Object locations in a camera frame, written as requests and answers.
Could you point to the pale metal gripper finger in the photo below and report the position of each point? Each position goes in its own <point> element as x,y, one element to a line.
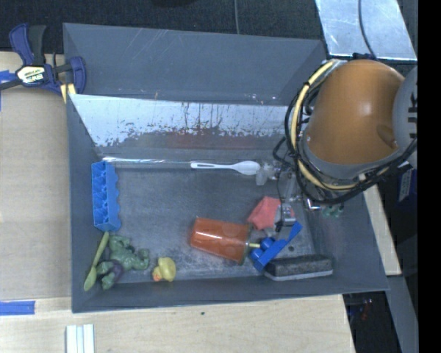
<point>287,215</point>
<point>265,174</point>

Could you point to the white plastic spoon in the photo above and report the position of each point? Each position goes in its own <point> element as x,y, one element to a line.
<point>248,167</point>

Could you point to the red cloth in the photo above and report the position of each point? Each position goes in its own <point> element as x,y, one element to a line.
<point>265,212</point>

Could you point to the blue toy brick piece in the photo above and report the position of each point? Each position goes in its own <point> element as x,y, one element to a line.
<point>273,248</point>

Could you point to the black board eraser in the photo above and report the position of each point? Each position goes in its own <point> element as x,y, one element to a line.
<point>299,267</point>

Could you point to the orange-red plastic cup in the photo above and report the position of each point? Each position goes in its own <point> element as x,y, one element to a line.
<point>217,238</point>

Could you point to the grey metal bin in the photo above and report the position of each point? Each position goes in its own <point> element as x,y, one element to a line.
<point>161,204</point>

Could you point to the yellow rubber duck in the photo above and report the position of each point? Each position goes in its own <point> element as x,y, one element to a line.
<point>166,268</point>

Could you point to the green toy figure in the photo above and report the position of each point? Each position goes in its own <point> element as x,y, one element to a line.
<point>125,256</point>

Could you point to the blue ridged plastic block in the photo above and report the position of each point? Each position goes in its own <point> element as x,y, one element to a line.
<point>103,197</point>

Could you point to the green plastic spoon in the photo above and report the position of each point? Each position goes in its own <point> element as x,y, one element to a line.
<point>97,257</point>

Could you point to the pale wood board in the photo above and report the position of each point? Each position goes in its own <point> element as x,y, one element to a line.
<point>33,197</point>

